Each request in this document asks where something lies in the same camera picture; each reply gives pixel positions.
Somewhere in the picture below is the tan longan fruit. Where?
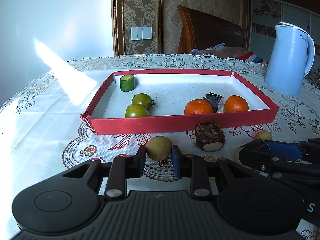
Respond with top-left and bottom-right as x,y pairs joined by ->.
146,136 -> 172,161
254,130 -> 272,140

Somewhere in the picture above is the green tomato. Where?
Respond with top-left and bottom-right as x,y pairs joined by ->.
125,104 -> 149,118
132,93 -> 156,111

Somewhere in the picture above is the orange mandarin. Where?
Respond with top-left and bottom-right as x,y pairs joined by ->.
224,95 -> 249,112
184,99 -> 214,115

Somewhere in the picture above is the dark sugarcane piece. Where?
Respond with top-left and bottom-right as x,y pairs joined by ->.
203,92 -> 225,113

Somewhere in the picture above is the green cucumber piece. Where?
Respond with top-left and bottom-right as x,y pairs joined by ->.
120,75 -> 135,92

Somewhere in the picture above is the brown water chestnut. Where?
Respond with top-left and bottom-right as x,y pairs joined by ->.
194,122 -> 226,152

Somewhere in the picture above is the red shallow tray box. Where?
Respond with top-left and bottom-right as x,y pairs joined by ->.
80,69 -> 279,135

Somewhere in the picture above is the white floral lace tablecloth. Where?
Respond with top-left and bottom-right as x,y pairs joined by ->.
1,54 -> 319,239

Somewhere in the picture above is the white electric kettle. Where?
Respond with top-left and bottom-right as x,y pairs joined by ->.
265,22 -> 315,97

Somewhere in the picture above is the bedding pile on bed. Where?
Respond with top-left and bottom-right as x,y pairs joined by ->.
190,43 -> 268,64

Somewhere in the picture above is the wooden bed headboard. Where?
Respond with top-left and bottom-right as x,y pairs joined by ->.
177,5 -> 246,54

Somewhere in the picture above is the white wall switch panel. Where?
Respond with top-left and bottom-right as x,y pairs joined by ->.
130,27 -> 152,41

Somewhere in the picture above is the ornate wooden wall frame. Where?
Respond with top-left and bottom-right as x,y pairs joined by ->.
112,0 -> 163,56

